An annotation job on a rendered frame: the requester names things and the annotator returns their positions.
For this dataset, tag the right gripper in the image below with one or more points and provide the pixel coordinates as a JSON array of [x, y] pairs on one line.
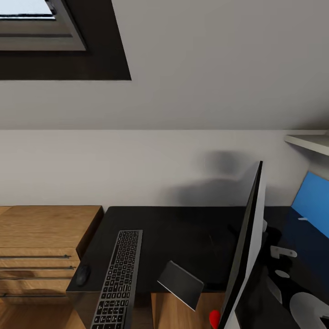
[[266, 259]]

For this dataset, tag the fixed window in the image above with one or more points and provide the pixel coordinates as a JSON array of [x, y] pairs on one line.
[[60, 40]]

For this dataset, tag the desk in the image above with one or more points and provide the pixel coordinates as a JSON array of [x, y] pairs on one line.
[[199, 240]]

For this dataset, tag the monitor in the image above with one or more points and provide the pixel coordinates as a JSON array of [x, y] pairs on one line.
[[248, 247]]

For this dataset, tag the keyboard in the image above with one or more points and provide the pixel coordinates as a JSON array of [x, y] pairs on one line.
[[115, 306]]

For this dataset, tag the mouse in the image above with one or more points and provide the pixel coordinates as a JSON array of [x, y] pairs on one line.
[[82, 275]]

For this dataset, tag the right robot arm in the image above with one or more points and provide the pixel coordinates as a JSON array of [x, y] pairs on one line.
[[307, 310]]

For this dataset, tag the notebook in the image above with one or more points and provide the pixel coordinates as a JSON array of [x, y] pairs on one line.
[[182, 284]]

